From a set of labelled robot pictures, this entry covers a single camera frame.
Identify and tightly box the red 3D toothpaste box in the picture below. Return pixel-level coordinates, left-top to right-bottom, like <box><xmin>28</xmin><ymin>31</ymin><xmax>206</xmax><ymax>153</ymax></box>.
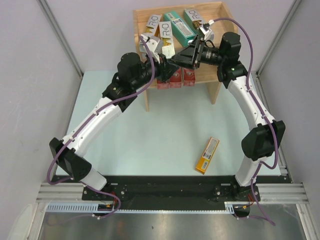
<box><xmin>169</xmin><ymin>68</ymin><xmax>183</xmax><ymax>89</ymax></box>
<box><xmin>182</xmin><ymin>68</ymin><xmax>196</xmax><ymax>87</ymax></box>
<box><xmin>156</xmin><ymin>79</ymin><xmax>170</xmax><ymax>90</ymax></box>

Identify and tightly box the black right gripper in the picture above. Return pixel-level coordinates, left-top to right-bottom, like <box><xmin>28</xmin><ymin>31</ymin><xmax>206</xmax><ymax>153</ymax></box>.
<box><xmin>172</xmin><ymin>34</ymin><xmax>226</xmax><ymax>71</ymax></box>

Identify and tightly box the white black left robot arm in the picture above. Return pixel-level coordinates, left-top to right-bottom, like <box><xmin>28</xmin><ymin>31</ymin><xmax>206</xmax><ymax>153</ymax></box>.
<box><xmin>49</xmin><ymin>52</ymin><xmax>179</xmax><ymax>200</ymax></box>

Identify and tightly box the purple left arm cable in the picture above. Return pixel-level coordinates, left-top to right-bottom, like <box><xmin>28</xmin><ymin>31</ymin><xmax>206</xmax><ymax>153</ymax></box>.
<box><xmin>46</xmin><ymin>36</ymin><xmax>157</xmax><ymax>186</ymax></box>

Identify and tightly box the silver teal toothpaste box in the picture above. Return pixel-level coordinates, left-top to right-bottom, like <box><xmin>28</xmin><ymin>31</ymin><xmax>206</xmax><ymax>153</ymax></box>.
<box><xmin>183</xmin><ymin>8</ymin><xmax>207</xmax><ymax>37</ymax></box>

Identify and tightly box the silver yellow toothpaste box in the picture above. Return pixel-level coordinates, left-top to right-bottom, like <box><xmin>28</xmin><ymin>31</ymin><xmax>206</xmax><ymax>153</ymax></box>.
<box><xmin>141</xmin><ymin>14</ymin><xmax>162</xmax><ymax>41</ymax></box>

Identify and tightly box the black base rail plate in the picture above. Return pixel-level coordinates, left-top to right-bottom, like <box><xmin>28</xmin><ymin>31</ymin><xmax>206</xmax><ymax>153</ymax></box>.
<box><xmin>81</xmin><ymin>175</ymin><xmax>261</xmax><ymax>211</ymax></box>

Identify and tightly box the yellow toothpaste box with barcode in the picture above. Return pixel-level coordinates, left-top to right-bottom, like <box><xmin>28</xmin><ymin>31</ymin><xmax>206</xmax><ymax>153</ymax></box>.
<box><xmin>195</xmin><ymin>137</ymin><xmax>220</xmax><ymax>175</ymax></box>

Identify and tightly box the white slotted cable duct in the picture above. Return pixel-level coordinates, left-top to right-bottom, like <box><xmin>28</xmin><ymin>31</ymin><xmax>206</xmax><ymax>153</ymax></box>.
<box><xmin>46</xmin><ymin>202</ymin><xmax>235</xmax><ymax>215</ymax></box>

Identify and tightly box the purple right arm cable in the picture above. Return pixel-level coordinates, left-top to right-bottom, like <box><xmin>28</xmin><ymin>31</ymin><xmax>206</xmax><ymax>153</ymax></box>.
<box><xmin>213</xmin><ymin>17</ymin><xmax>280</xmax><ymax>171</ymax></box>

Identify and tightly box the teal toothpaste box with barcode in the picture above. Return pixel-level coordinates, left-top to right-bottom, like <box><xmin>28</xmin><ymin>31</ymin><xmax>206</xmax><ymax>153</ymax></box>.
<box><xmin>164</xmin><ymin>11</ymin><xmax>196</xmax><ymax>47</ymax></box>

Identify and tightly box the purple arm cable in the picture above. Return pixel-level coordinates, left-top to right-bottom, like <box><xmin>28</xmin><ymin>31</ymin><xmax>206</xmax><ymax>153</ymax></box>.
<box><xmin>46</xmin><ymin>36</ymin><xmax>157</xmax><ymax>186</ymax></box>
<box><xmin>213</xmin><ymin>17</ymin><xmax>280</xmax><ymax>171</ymax></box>

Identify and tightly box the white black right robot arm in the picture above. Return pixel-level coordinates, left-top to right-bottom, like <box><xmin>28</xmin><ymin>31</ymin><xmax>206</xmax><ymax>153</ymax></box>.
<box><xmin>171</xmin><ymin>32</ymin><xmax>286</xmax><ymax>201</ymax></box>

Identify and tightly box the plain yellow toothpaste box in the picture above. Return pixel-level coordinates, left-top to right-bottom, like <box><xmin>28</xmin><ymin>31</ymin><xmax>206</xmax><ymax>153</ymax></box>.
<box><xmin>159</xmin><ymin>21</ymin><xmax>176</xmax><ymax>59</ymax></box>

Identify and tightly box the wooden two-tier shelf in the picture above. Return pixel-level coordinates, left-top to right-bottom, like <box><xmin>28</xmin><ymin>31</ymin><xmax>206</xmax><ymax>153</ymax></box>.
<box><xmin>133</xmin><ymin>1</ymin><xmax>238</xmax><ymax>104</ymax></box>

